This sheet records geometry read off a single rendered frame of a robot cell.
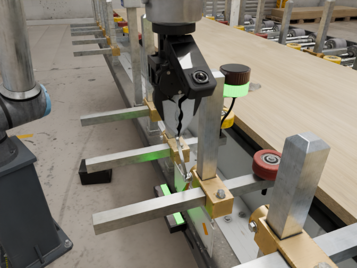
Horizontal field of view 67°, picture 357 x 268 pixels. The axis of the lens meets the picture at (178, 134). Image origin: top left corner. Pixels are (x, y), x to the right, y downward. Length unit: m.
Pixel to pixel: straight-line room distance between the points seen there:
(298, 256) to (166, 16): 0.37
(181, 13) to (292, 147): 0.24
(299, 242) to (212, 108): 0.27
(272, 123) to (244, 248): 0.36
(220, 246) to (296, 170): 0.43
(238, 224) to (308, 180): 0.55
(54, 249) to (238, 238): 1.09
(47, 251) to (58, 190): 0.52
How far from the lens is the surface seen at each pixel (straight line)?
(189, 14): 0.44
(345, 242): 0.47
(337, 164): 0.73
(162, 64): 0.47
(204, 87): 0.40
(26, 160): 1.30
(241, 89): 0.54
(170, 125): 0.51
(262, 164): 0.65
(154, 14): 0.44
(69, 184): 2.07
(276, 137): 0.77
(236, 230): 0.87
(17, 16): 1.09
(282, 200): 0.38
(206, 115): 0.54
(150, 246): 1.60
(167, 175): 0.91
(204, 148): 0.58
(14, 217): 1.45
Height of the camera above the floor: 1.29
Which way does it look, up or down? 31 degrees down
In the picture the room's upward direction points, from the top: straight up
